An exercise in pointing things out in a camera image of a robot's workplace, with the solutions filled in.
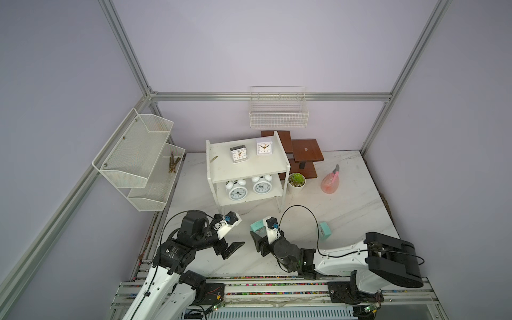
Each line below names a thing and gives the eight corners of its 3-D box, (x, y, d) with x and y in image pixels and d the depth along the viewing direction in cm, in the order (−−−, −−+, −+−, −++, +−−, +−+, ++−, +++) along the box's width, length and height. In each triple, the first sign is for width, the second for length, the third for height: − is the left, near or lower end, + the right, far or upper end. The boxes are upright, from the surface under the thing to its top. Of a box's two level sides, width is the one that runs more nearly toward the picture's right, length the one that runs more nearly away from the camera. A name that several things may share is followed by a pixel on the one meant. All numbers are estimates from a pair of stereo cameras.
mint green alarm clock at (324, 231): (319, 240, 88) (322, 236, 84) (317, 227, 93) (319, 222, 88) (329, 241, 88) (332, 236, 84) (326, 227, 93) (329, 222, 88)
